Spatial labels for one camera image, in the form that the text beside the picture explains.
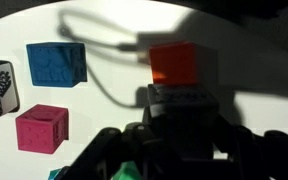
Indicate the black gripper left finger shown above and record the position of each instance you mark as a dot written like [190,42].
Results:
[107,150]

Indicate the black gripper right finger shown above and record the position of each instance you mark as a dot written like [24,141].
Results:
[257,156]

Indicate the orange toy block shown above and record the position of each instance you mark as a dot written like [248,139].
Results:
[172,63]

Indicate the magenta toy block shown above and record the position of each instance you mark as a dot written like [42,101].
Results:
[39,131]

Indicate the gray toy block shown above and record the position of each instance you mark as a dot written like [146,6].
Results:
[180,113]

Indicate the blue toy block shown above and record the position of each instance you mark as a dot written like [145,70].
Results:
[55,65]

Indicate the green toy block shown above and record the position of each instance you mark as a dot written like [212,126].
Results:
[127,171]

